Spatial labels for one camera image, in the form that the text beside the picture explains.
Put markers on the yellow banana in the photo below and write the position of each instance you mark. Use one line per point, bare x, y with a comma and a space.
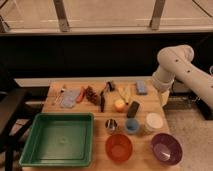
125, 93

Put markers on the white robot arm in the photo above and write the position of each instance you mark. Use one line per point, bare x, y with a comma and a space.
175, 62

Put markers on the small metal cup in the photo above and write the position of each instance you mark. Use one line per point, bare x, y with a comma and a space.
110, 125

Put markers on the blue plastic cup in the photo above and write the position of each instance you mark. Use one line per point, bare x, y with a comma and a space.
131, 126

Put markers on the white plastic cup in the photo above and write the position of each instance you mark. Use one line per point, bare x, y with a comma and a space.
153, 122

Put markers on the orange round fruit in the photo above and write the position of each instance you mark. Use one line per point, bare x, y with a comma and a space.
119, 105

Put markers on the orange carrot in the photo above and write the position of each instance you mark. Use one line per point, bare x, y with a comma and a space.
81, 95

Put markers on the black rectangular block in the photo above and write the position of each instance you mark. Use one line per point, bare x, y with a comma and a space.
132, 110

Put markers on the light blue cloth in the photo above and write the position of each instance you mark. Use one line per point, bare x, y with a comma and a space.
69, 98

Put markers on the orange plastic bowl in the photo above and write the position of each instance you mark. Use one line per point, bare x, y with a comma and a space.
118, 148

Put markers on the green plastic tray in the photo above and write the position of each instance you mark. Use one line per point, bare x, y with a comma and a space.
57, 140

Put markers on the purple plastic bowl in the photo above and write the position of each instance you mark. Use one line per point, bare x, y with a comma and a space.
166, 149

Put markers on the dark chair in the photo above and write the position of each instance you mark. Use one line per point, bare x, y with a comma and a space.
10, 108

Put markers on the black handled brush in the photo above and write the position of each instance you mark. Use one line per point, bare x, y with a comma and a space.
110, 86

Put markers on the white handled utensil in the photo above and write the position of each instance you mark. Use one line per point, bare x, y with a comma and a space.
59, 95

